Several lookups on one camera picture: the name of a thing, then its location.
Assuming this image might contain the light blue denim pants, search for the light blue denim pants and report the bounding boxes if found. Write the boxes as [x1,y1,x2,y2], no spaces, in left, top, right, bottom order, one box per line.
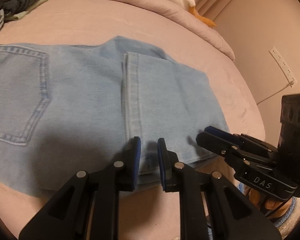
[0,36,228,196]

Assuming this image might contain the person's right hand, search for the person's right hand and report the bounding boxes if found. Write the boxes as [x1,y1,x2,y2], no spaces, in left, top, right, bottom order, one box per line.
[247,189,292,219]

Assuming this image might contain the pink bed sheet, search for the pink bed sheet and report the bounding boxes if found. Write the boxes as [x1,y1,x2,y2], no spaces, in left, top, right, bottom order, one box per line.
[0,0,265,239]

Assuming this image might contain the white power strip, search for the white power strip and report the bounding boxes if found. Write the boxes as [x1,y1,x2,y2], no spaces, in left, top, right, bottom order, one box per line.
[269,47,297,87]

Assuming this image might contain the folded pale green garment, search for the folded pale green garment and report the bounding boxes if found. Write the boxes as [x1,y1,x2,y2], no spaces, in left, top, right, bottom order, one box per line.
[5,0,48,22]

